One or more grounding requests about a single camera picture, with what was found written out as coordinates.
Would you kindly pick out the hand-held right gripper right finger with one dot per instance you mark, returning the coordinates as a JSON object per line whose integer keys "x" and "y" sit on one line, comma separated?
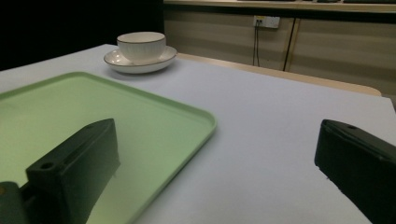
{"x": 361, "y": 161}

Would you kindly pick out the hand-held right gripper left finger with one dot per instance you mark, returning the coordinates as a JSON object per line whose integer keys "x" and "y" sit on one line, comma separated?
{"x": 77, "y": 168}

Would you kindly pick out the light green plastic tray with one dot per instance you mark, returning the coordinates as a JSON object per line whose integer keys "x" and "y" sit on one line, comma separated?
{"x": 155, "y": 130}

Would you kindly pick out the white table cloth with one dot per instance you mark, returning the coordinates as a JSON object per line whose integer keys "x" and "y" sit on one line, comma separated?
{"x": 264, "y": 124}

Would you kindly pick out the white saucer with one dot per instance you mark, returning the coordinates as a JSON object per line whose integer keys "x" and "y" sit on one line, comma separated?
{"x": 140, "y": 64}

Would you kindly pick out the white ribbed cup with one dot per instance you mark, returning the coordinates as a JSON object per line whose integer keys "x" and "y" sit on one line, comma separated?
{"x": 141, "y": 47}

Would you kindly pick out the wooden shelf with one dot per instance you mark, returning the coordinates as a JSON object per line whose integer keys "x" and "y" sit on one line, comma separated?
{"x": 280, "y": 5}

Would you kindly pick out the white wall socket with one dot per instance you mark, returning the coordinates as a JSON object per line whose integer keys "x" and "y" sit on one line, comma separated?
{"x": 266, "y": 21}

